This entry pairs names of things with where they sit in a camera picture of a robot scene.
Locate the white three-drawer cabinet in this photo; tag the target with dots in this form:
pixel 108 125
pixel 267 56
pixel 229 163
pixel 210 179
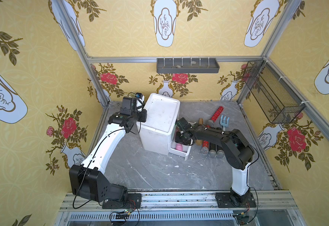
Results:
pixel 157 132

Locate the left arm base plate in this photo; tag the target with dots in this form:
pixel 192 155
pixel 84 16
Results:
pixel 127 201

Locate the pink microphone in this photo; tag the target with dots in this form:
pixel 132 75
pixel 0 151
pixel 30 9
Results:
pixel 179 147

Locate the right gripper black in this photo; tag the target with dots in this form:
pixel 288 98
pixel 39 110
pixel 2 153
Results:
pixel 182 135

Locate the black microphone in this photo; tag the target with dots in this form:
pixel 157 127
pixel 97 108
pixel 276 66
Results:
pixel 212 150
pixel 220 151

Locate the light blue garden fork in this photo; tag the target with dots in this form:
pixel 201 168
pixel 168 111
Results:
pixel 224 122

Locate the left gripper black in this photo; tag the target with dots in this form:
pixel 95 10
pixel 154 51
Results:
pixel 142 115

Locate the black wire mesh basket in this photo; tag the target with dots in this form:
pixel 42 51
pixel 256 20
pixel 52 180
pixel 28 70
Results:
pixel 275 97

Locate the red glitter microphone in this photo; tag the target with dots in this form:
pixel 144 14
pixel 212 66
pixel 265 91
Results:
pixel 205 146
pixel 215 115

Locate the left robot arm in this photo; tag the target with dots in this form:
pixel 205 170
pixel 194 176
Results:
pixel 88 179

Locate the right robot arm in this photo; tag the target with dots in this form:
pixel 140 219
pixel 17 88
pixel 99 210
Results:
pixel 237 150

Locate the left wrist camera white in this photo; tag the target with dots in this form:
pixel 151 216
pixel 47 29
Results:
pixel 140 103

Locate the grey wall shelf tray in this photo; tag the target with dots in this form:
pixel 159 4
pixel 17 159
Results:
pixel 194 65

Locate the white bottom drawer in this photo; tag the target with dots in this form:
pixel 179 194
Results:
pixel 182 151

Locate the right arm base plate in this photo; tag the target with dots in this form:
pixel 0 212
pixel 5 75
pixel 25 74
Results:
pixel 229 200

